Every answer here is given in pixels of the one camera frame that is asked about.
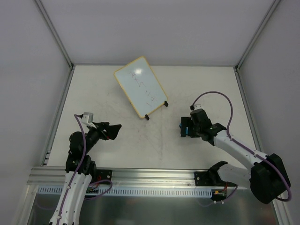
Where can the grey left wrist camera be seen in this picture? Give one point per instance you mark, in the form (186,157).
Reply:
(87,119)

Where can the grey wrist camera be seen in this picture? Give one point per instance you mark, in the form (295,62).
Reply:
(87,119)
(195,107)

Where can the white slotted cable duct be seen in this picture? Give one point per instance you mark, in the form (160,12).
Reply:
(136,191)

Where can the blue black whiteboard eraser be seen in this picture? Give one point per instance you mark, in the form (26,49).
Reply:
(184,127)

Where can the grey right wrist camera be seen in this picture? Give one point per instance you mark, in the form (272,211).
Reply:
(195,107)

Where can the yellow framed whiteboard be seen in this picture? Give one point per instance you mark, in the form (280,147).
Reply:
(141,86)

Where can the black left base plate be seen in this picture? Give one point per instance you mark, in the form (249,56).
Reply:
(103,175)

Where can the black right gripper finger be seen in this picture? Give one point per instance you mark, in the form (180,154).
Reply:
(187,134)
(185,122)

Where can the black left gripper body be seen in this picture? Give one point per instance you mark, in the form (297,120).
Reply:
(104,131)

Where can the aluminium mounting rail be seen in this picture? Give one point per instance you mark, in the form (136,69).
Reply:
(126,177)

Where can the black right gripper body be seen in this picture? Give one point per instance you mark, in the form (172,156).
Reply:
(187,129)

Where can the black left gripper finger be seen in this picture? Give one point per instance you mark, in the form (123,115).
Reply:
(105,125)
(112,132)

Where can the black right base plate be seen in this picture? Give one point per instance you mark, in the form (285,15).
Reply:
(201,179)

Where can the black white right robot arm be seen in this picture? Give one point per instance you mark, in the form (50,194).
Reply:
(265,175)

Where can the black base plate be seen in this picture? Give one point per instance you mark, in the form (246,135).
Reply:
(201,179)
(103,175)

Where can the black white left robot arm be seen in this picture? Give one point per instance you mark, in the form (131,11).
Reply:
(81,172)

